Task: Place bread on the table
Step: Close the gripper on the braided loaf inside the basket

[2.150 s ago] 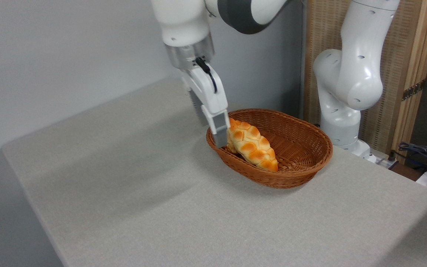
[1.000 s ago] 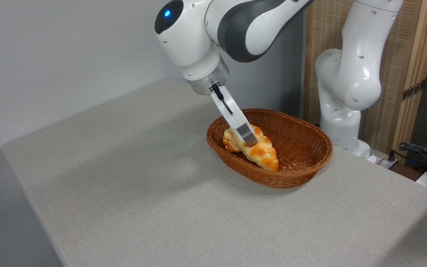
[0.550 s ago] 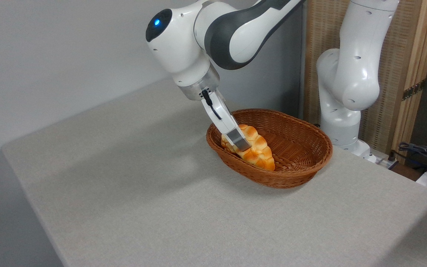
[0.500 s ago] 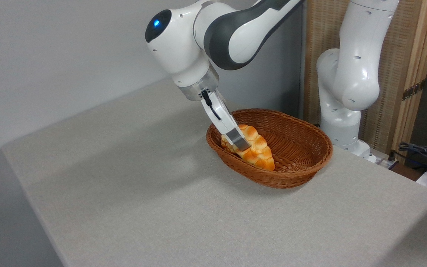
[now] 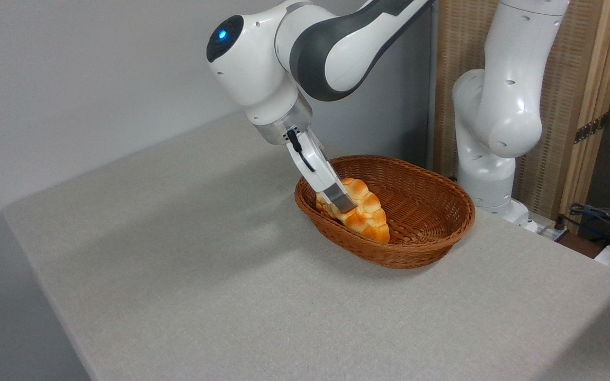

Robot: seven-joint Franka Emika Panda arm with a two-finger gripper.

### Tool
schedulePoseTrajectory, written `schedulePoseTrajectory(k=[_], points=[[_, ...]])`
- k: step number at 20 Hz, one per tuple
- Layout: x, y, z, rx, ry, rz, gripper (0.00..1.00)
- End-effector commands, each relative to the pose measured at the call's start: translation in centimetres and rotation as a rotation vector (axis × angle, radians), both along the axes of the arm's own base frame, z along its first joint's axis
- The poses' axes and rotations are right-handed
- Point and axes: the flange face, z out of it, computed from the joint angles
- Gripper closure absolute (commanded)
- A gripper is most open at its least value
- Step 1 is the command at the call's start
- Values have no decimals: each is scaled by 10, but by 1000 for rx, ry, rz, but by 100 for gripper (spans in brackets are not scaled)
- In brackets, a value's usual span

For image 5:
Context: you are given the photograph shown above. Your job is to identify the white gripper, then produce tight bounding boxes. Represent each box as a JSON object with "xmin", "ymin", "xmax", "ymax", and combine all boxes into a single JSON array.
[{"xmin": 285, "ymin": 128, "xmax": 359, "ymax": 215}]

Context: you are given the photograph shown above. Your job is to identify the braided golden bread loaf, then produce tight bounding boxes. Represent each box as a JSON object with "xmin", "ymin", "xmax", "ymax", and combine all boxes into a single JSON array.
[{"xmin": 324, "ymin": 177, "xmax": 391, "ymax": 244}]

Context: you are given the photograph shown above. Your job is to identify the small round bread roll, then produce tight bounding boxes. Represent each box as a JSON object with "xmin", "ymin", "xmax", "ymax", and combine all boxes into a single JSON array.
[{"xmin": 315, "ymin": 193, "xmax": 337, "ymax": 217}]

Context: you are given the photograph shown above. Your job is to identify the brown woven wicker basket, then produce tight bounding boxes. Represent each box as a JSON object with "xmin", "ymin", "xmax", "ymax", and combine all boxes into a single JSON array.
[{"xmin": 294, "ymin": 154, "xmax": 477, "ymax": 270}]

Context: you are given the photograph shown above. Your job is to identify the grey tablecloth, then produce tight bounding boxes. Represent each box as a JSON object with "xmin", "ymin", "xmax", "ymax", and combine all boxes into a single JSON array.
[{"xmin": 2, "ymin": 110, "xmax": 610, "ymax": 381}]

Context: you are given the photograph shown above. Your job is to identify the white power strip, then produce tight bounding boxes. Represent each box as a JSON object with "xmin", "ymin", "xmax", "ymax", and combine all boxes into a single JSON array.
[{"xmin": 534, "ymin": 218, "xmax": 571, "ymax": 243}]

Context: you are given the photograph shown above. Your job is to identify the metal screen hinge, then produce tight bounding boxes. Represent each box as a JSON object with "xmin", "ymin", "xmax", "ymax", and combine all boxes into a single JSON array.
[{"xmin": 573, "ymin": 113, "xmax": 609, "ymax": 145}]

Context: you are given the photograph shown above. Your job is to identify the wooden rattan folding screen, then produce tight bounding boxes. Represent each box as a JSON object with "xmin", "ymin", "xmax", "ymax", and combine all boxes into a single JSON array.
[{"xmin": 434, "ymin": 0, "xmax": 610, "ymax": 221}]

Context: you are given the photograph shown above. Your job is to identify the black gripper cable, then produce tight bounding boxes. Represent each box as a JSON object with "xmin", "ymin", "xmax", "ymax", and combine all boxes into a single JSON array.
[{"xmin": 286, "ymin": 129, "xmax": 317, "ymax": 174}]

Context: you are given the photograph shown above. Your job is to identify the grey-blue cable bundle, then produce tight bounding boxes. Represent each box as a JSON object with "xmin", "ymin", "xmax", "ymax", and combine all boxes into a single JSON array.
[{"xmin": 566, "ymin": 202, "xmax": 610, "ymax": 250}]

